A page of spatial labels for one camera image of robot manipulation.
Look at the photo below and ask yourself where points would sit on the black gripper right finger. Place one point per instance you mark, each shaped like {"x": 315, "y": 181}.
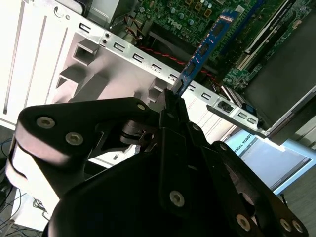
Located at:
{"x": 222, "y": 168}

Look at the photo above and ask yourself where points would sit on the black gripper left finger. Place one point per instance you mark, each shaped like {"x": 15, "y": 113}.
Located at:
{"x": 86, "y": 116}

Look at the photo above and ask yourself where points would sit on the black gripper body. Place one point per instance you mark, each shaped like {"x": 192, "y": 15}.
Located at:
{"x": 111, "y": 209}

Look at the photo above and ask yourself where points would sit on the blue RAM stick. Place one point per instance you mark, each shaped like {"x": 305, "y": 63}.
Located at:
{"x": 205, "y": 49}

